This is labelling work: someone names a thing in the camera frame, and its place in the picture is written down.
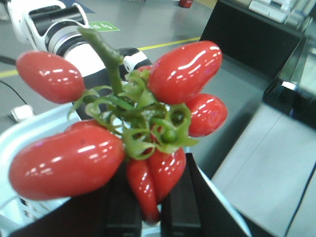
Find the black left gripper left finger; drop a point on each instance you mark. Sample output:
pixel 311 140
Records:
pixel 111 211

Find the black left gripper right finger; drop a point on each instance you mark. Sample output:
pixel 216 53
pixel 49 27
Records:
pixel 193 210

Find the red cherry tomato bunch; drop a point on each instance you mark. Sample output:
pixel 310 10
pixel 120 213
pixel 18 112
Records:
pixel 157 110

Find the light blue shopping basket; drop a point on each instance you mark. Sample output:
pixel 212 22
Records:
pixel 48 159

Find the white humanoid robot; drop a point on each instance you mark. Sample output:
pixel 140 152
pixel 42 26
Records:
pixel 51 26

